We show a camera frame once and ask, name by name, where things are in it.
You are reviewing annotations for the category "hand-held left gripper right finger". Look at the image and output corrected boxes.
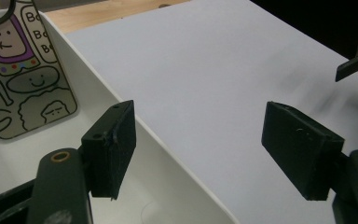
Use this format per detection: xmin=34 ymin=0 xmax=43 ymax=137
xmin=261 ymin=101 xmax=346 ymax=202

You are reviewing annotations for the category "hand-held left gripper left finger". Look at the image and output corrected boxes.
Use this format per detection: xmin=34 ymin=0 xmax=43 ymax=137
xmin=80 ymin=99 xmax=137 ymax=201

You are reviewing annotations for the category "white plastic bin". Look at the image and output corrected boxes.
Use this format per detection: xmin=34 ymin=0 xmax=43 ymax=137
xmin=0 ymin=8 xmax=241 ymax=224

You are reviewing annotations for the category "cartoon print phone case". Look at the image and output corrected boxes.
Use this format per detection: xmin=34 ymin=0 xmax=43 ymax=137
xmin=0 ymin=0 xmax=78 ymax=140

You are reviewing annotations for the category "white table mat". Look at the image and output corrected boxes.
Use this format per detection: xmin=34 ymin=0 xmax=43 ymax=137
xmin=64 ymin=0 xmax=358 ymax=224

